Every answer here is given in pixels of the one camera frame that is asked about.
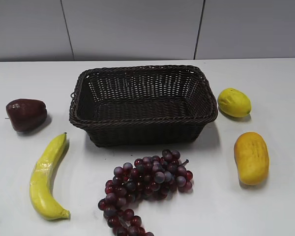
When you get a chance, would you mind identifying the dark red wax apple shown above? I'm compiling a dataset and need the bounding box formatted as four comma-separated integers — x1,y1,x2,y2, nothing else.
6,98,47,132

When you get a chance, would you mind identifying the yellow banana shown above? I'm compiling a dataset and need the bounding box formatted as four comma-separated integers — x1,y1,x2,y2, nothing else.
29,133,70,220

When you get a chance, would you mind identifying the purple grape bunch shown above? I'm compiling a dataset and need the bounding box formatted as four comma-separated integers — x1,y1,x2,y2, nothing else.
98,149,193,236

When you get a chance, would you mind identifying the orange yellow mango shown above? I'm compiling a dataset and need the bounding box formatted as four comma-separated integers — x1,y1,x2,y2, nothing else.
234,132,270,186

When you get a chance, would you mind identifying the dark brown wicker basket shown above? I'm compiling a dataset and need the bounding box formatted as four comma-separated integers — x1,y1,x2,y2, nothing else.
69,65,218,147

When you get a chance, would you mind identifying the yellow lemon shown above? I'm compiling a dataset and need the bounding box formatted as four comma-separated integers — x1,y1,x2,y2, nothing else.
217,88,252,118

